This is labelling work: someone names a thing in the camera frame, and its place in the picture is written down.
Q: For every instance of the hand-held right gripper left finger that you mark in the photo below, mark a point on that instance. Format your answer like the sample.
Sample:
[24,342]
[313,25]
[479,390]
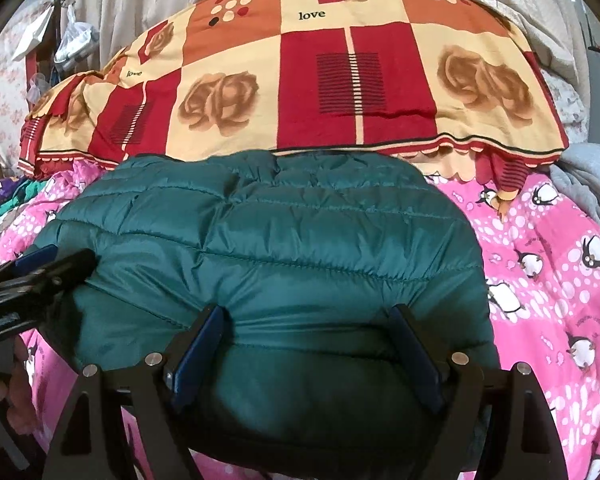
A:
[195,355]

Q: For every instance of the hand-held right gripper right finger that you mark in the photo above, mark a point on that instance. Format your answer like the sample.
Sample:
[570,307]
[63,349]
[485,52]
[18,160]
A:
[420,360]

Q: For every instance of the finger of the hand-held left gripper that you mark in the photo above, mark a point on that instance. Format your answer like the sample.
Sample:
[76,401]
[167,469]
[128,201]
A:
[70,267]
[35,257]

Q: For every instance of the green puffer jacket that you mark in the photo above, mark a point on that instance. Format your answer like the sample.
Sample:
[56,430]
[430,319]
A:
[280,260]

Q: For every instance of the purple and green clothes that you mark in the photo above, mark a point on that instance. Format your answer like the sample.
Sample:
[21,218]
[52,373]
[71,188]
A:
[10,200]

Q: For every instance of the person's left hand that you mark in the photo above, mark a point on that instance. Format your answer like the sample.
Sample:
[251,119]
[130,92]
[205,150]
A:
[20,395]

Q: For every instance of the pink penguin blanket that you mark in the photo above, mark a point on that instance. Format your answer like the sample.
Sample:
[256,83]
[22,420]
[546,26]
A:
[555,310]

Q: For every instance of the floral cloth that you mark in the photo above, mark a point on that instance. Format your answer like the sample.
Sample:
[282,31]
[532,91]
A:
[10,100]

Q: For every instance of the hanging plastic bag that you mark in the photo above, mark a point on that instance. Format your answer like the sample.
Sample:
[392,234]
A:
[75,40]

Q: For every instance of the grey clothing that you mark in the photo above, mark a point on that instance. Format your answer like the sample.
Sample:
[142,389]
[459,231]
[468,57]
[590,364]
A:
[590,175]

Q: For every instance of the red cream rose blanket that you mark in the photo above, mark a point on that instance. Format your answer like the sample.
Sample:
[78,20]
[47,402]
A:
[380,85]

